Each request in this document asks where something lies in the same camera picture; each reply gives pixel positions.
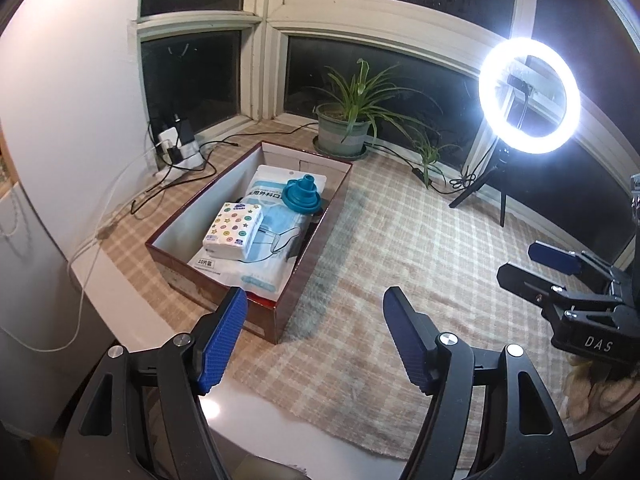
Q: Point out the white charger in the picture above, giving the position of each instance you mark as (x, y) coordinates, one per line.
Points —
(166, 139)

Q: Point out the clear face mask packet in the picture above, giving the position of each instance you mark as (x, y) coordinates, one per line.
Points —
(270, 185)

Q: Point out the teal funnel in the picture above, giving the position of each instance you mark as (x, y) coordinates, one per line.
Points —
(300, 197)

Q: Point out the white power strip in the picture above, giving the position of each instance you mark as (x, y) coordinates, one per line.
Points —
(192, 162)

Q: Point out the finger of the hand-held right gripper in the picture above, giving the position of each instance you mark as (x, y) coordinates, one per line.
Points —
(530, 285)
(552, 255)

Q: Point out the green plant in grey pot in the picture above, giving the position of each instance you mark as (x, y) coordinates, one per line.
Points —
(340, 132)

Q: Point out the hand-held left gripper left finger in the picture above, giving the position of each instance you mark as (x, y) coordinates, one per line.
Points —
(222, 340)

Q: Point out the beige checked mat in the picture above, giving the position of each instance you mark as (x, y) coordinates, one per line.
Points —
(400, 240)

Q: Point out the small green plantlet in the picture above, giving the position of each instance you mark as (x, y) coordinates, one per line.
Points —
(429, 157)

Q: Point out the star printed tissue pack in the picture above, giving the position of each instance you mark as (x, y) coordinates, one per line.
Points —
(235, 230)

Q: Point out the brown cardboard box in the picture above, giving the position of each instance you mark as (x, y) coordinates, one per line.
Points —
(320, 245)

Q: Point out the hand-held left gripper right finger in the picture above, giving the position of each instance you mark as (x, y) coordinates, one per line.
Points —
(407, 345)

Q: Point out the large black charger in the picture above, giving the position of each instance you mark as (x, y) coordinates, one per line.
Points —
(184, 130)

